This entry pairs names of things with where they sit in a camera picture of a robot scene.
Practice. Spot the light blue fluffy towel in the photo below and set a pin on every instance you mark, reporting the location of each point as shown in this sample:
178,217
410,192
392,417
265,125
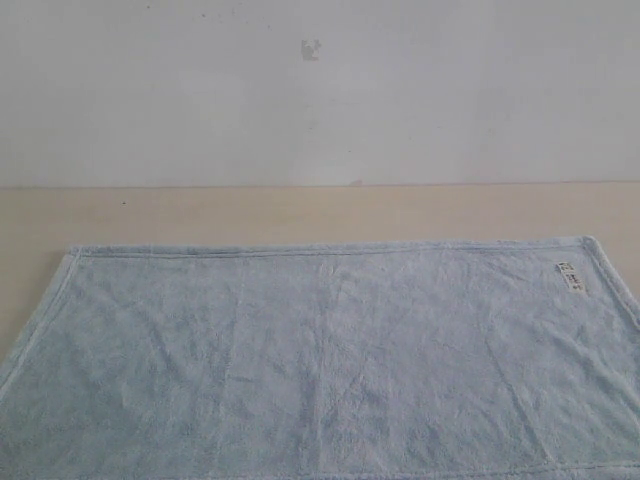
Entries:
430,360

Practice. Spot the white towel care label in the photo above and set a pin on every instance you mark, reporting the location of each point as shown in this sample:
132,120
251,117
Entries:
571,277

